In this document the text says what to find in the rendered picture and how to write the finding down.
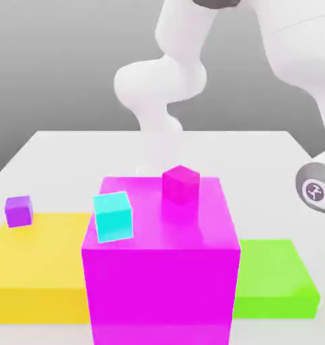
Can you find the large magenta box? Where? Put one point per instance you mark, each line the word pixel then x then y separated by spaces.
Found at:
pixel 162 283

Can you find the large green box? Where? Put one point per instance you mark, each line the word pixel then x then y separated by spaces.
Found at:
pixel 272 277

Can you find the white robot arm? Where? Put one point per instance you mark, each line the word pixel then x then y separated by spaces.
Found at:
pixel 162 83

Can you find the small cyan cube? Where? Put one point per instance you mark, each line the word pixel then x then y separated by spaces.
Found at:
pixel 113 218

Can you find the small magenta cube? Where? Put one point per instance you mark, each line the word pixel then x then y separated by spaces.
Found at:
pixel 180 186

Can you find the large yellow box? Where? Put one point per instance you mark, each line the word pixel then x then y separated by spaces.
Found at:
pixel 38 269

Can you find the small purple cube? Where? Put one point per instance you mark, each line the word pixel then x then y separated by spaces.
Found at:
pixel 18 211

